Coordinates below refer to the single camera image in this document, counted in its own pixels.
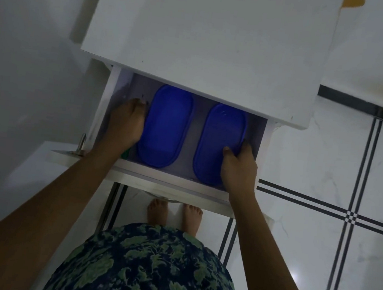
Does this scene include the person's left forearm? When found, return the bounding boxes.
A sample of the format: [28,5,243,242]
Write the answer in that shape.
[0,128,127,290]

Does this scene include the person's right hand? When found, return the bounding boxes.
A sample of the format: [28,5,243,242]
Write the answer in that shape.
[218,138,262,195]

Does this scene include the blue oval plastic container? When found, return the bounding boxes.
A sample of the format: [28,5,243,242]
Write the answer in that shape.
[135,81,196,171]
[190,100,250,190]

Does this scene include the white drawer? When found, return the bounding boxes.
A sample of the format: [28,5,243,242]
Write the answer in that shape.
[44,58,292,227]

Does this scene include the white cabinet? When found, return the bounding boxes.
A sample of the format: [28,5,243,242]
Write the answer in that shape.
[74,0,346,134]

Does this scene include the yellow object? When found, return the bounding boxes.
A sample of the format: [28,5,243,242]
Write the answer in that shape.
[341,0,366,11]

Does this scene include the person's foot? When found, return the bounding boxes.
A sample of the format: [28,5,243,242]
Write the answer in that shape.
[180,203,205,237]
[145,197,171,228]

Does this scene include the floral blue green dress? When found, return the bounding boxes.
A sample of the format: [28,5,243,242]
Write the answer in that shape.
[40,211,258,290]

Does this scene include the person's left hand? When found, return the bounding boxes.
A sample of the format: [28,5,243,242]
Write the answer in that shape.
[101,94,150,160]

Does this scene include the person's right foot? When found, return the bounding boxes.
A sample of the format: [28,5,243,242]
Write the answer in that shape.
[180,203,205,237]

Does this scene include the person's left foot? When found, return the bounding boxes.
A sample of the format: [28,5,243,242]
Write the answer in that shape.
[145,197,171,228]

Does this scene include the person's right forearm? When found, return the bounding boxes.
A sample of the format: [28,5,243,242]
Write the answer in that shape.
[217,184,322,290]

